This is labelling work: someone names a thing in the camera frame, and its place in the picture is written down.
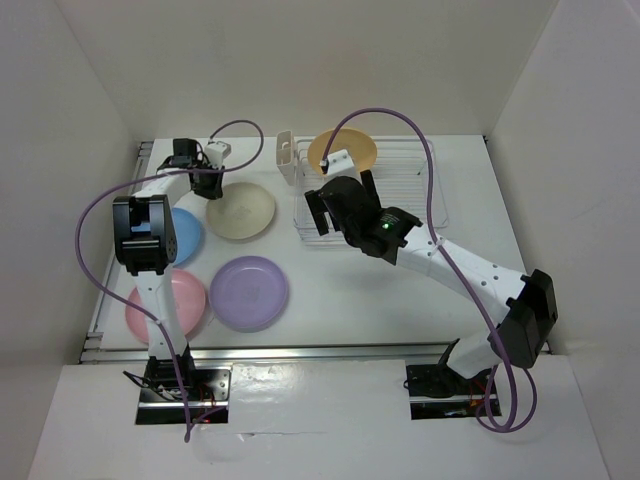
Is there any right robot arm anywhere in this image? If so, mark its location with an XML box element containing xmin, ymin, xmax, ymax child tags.
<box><xmin>305</xmin><ymin>172</ymin><xmax>558</xmax><ymax>393</ymax></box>

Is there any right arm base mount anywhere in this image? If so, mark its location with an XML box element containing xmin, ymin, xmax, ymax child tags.
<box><xmin>403</xmin><ymin>364</ymin><xmax>501</xmax><ymax>420</ymax></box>

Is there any orange plate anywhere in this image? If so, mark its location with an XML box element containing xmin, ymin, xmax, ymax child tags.
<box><xmin>307</xmin><ymin>127</ymin><xmax>378</xmax><ymax>175</ymax></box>

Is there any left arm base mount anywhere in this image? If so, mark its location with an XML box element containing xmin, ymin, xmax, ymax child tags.
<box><xmin>123</xmin><ymin>367</ymin><xmax>232</xmax><ymax>426</ymax></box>

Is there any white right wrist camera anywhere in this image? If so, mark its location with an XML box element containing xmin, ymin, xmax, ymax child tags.
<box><xmin>320</xmin><ymin>149</ymin><xmax>358</xmax><ymax>180</ymax></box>

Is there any purple plate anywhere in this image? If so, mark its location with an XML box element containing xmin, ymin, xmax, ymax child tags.
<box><xmin>209</xmin><ymin>256</ymin><xmax>289</xmax><ymax>332</ymax></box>

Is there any cream cutlery holder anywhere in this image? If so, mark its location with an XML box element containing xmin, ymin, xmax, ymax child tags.
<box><xmin>275</xmin><ymin>130</ymin><xmax>299</xmax><ymax>186</ymax></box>

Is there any pink plate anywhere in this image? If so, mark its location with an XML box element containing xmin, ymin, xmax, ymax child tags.
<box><xmin>125</xmin><ymin>269</ymin><xmax>207</xmax><ymax>344</ymax></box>

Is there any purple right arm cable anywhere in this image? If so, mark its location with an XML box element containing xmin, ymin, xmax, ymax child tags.
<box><xmin>319</xmin><ymin>107</ymin><xmax>539</xmax><ymax>432</ymax></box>

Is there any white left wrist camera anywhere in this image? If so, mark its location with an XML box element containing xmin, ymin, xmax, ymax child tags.
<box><xmin>204</xmin><ymin>140</ymin><xmax>232</xmax><ymax>169</ymax></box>

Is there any blue plate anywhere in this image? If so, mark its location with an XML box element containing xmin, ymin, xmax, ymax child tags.
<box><xmin>171</xmin><ymin>208</ymin><xmax>203</xmax><ymax>265</ymax></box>

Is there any cream plate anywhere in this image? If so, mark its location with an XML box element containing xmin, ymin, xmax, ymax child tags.
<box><xmin>205</xmin><ymin>182</ymin><xmax>276</xmax><ymax>241</ymax></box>

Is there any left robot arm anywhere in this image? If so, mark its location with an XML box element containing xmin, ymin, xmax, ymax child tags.
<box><xmin>112</xmin><ymin>138</ymin><xmax>231</xmax><ymax>399</ymax></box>

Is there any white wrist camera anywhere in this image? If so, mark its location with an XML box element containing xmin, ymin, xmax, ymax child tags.
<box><xmin>204</xmin><ymin>140</ymin><xmax>232</xmax><ymax>169</ymax></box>
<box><xmin>320</xmin><ymin>149</ymin><xmax>358</xmax><ymax>180</ymax></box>

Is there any white wire dish rack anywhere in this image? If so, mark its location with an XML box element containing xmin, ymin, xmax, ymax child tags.
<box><xmin>293</xmin><ymin>136</ymin><xmax>448</xmax><ymax>248</ymax></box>

